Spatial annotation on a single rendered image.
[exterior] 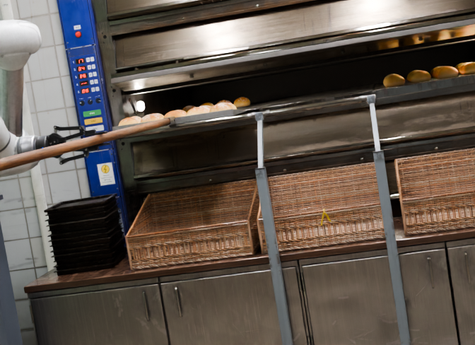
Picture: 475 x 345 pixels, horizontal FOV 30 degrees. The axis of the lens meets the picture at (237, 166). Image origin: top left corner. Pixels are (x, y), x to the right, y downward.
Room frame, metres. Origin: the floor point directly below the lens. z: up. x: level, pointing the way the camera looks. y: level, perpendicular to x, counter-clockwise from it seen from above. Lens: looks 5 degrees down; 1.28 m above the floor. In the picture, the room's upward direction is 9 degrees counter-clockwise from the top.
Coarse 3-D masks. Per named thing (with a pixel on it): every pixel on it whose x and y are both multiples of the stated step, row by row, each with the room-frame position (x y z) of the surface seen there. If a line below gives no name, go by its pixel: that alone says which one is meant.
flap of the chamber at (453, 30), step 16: (400, 32) 3.92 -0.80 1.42; (416, 32) 3.91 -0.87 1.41; (432, 32) 3.92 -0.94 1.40; (448, 32) 3.95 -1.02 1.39; (464, 32) 3.98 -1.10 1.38; (304, 48) 4.00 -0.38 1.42; (320, 48) 3.98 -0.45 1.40; (336, 48) 4.00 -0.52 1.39; (352, 48) 4.03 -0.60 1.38; (368, 48) 4.07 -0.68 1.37; (384, 48) 4.10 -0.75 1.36; (208, 64) 4.07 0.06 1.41; (224, 64) 4.06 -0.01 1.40; (240, 64) 4.08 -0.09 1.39; (256, 64) 4.12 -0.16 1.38; (272, 64) 4.16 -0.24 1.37; (288, 64) 4.20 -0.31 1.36; (112, 80) 4.15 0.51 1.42; (128, 80) 4.14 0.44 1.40; (144, 80) 4.16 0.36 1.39; (160, 80) 4.20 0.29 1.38; (176, 80) 4.24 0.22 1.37; (192, 80) 4.28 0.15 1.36
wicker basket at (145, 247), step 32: (160, 192) 4.24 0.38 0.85; (192, 192) 4.21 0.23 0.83; (224, 192) 4.18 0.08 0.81; (256, 192) 4.00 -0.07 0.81; (160, 224) 4.20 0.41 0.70; (192, 224) 4.18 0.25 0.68; (224, 224) 3.72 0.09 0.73; (256, 224) 3.88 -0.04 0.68; (128, 256) 3.80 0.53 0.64; (160, 256) 3.77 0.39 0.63; (192, 256) 3.75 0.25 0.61; (224, 256) 3.72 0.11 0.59
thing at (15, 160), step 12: (156, 120) 3.63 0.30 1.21; (168, 120) 3.77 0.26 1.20; (108, 132) 2.99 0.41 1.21; (120, 132) 3.09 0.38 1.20; (132, 132) 3.23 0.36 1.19; (60, 144) 2.54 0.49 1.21; (72, 144) 2.62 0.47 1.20; (84, 144) 2.71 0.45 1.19; (96, 144) 2.85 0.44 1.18; (12, 156) 2.21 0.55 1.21; (24, 156) 2.27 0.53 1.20; (36, 156) 2.34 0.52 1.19; (48, 156) 2.43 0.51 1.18; (0, 168) 2.12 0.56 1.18
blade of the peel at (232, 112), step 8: (208, 112) 3.85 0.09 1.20; (216, 112) 3.84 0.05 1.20; (224, 112) 3.84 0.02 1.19; (232, 112) 3.83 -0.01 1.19; (240, 112) 4.02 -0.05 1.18; (176, 120) 3.88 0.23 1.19; (184, 120) 3.87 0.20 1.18; (192, 120) 3.86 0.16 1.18; (112, 128) 3.93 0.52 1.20; (120, 128) 3.92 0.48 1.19
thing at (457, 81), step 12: (420, 84) 4.05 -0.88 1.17; (432, 84) 4.05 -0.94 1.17; (444, 84) 4.04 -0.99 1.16; (456, 84) 4.03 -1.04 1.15; (468, 84) 4.02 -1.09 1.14; (336, 96) 4.12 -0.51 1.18; (348, 96) 4.11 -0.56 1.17; (384, 96) 4.08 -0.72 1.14; (264, 108) 4.18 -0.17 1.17; (276, 108) 4.17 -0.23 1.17
